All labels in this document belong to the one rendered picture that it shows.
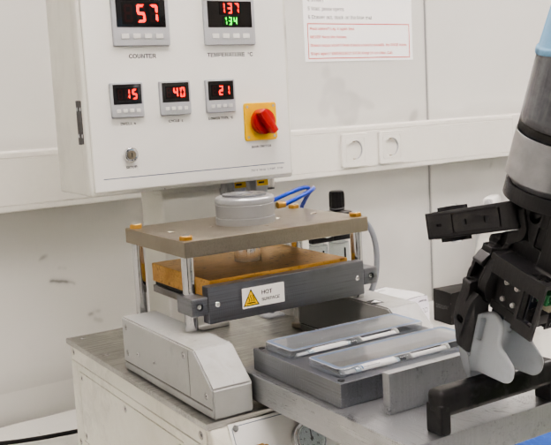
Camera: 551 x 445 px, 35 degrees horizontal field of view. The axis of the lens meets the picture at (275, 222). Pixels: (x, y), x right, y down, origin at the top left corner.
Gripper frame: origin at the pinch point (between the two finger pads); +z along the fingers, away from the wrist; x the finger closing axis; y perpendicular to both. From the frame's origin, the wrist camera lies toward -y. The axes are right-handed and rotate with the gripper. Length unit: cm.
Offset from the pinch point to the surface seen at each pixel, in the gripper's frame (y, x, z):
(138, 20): -64, -8, -17
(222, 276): -34.1, -7.9, 6.8
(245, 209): -40.6, -1.9, 1.4
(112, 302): -82, -1, 39
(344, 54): -99, 55, -2
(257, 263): -38.2, -0.4, 8.3
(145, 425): -33.4, -16.9, 26.1
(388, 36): -100, 67, -5
